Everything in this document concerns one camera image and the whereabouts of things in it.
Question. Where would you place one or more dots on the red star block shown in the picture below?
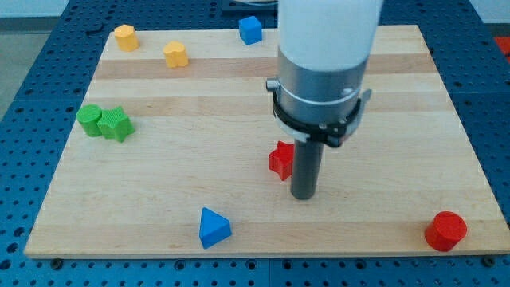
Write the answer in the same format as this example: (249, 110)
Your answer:
(281, 160)

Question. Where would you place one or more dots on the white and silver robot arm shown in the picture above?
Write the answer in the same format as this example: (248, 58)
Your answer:
(323, 49)

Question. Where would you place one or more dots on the green star block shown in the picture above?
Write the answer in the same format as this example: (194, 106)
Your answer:
(115, 124)

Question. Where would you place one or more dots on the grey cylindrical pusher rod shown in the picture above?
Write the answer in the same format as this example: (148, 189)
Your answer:
(305, 168)

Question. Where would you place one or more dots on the wooden board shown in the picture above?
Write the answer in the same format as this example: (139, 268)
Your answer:
(203, 134)

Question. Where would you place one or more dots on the blue triangle block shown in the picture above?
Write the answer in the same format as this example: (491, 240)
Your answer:
(213, 228)

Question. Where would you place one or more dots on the blue cube block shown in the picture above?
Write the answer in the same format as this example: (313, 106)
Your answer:
(250, 30)

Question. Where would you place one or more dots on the yellow heart block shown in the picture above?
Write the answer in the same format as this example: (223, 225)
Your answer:
(175, 54)

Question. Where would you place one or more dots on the green cylinder block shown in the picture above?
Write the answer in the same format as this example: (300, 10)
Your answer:
(88, 117)

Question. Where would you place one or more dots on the yellow hexagon block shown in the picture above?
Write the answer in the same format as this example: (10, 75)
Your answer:
(126, 38)

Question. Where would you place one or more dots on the red cylinder block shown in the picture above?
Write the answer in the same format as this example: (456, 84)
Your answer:
(445, 231)

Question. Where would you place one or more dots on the blue perforated table plate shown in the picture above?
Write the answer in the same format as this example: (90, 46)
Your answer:
(38, 122)

